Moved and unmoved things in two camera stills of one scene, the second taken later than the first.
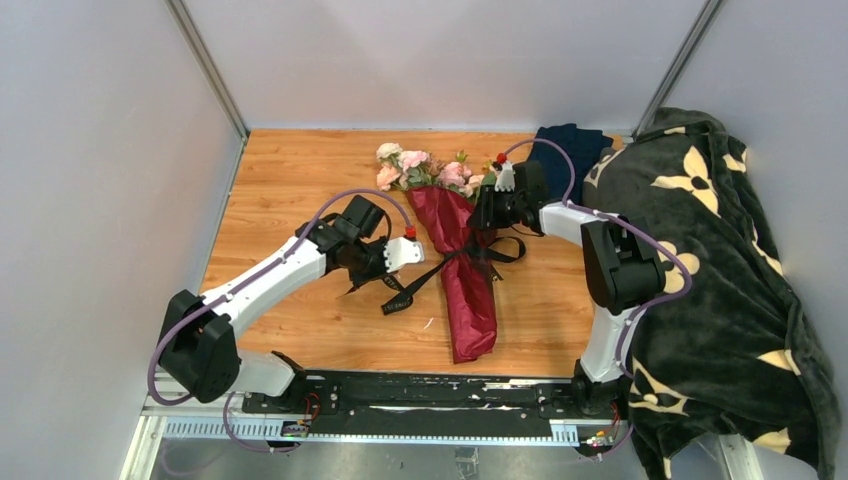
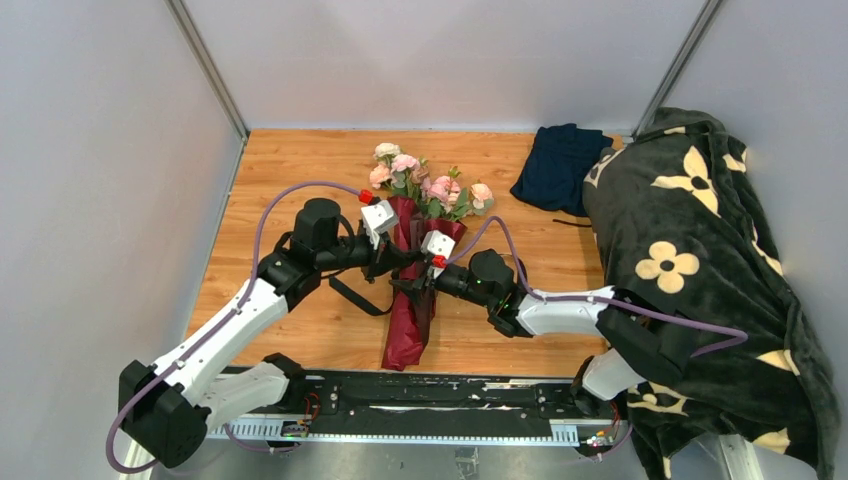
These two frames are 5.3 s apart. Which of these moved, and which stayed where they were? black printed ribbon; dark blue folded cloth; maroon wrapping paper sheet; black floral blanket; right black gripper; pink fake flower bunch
Moved: black printed ribbon; pink fake flower bunch; right black gripper; maroon wrapping paper sheet
Stayed: black floral blanket; dark blue folded cloth
